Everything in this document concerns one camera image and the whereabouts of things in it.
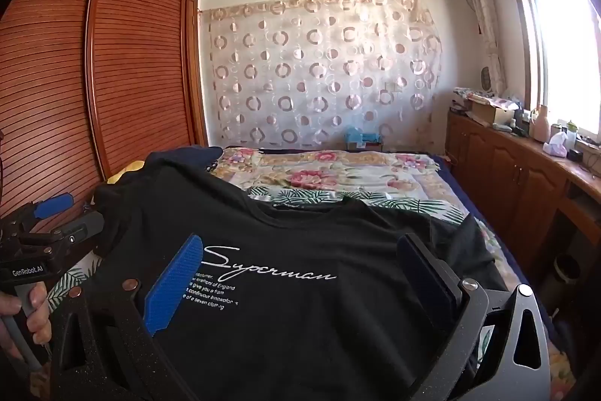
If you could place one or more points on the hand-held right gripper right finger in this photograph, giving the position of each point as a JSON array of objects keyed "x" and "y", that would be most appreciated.
[{"x": 422, "y": 274}]

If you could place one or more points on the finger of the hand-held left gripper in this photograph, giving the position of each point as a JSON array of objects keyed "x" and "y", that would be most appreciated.
[
  {"x": 84, "y": 226},
  {"x": 54, "y": 204}
]

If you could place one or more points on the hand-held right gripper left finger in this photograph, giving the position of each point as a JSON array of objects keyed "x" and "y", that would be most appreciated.
[{"x": 171, "y": 283}]

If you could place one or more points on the black printed t-shirt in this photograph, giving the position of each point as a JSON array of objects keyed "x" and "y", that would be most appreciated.
[{"x": 291, "y": 326}]

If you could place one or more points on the person's left hand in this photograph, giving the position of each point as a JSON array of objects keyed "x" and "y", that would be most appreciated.
[{"x": 40, "y": 311}]

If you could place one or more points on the yellow cloth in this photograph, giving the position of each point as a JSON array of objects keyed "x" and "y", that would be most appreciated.
[{"x": 124, "y": 174}]

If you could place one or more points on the palm leaf blanket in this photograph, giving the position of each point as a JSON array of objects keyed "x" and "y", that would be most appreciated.
[{"x": 422, "y": 206}]

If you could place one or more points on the navy cloth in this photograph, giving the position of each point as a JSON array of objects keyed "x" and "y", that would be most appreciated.
[{"x": 192, "y": 156}]

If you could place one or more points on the wooden low cabinet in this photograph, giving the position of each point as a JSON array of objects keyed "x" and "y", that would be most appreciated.
[{"x": 507, "y": 175}]

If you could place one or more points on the dark waste bin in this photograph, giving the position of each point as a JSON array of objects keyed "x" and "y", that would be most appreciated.
[{"x": 566, "y": 272}]

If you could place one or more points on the blue tissue box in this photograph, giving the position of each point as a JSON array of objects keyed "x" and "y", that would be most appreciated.
[{"x": 357, "y": 137}]

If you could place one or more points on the wooden louvred wardrobe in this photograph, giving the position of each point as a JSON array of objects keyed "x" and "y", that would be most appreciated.
[{"x": 136, "y": 53}]

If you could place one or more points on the cardboard box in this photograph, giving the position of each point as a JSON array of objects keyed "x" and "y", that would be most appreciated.
[{"x": 488, "y": 112}]

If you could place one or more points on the white plastic bag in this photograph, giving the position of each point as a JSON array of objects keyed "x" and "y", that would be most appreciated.
[{"x": 556, "y": 145}]

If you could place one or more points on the floral patterned cloth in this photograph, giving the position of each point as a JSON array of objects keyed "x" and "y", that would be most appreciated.
[{"x": 467, "y": 93}]

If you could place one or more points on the pink bottle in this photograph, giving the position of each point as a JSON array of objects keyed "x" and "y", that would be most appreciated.
[{"x": 540, "y": 126}]

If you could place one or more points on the small desk fan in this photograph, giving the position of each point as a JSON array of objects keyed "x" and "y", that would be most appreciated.
[{"x": 486, "y": 79}]

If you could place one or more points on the circle patterned sheer curtain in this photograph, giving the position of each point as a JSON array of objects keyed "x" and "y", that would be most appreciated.
[{"x": 319, "y": 67}]

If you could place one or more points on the beige window curtain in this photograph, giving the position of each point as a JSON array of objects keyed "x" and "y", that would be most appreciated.
[{"x": 483, "y": 16}]

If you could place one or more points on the wooden framed window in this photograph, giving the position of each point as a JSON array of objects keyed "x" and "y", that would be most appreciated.
[{"x": 563, "y": 44}]

